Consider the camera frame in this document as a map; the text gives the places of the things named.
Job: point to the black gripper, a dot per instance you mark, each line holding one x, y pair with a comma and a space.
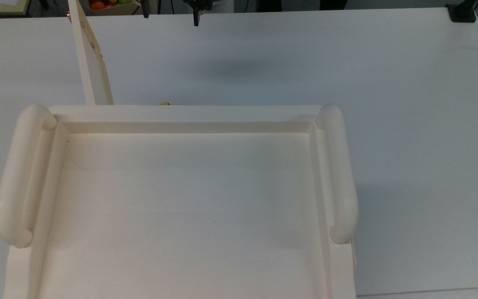
198, 3

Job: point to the cream cabinet door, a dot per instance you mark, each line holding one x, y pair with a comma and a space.
91, 70

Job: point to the cream wooden cabinet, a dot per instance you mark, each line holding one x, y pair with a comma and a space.
189, 199

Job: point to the green toy fruit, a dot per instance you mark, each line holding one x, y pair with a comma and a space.
125, 1

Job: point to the basket of fruit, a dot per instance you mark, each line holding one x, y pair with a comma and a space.
114, 10

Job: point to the orange toy fruit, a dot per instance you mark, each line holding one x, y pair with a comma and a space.
97, 5

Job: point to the flat white beige-rimmed box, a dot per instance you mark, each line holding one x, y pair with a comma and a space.
0, 6

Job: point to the black table clamp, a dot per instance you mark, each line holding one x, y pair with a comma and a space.
462, 13

